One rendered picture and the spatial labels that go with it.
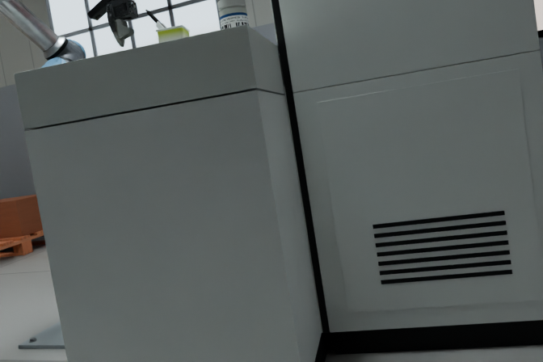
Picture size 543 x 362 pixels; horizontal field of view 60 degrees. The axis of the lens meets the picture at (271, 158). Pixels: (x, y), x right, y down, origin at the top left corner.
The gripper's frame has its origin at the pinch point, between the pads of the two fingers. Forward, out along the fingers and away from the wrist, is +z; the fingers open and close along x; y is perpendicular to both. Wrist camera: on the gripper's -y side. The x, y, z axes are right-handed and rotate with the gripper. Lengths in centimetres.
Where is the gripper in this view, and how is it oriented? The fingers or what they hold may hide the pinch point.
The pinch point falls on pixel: (119, 44)
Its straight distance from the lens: 180.7
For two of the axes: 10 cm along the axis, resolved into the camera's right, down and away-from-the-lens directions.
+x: 2.1, -0.9, 9.7
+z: 1.6, 9.9, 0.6
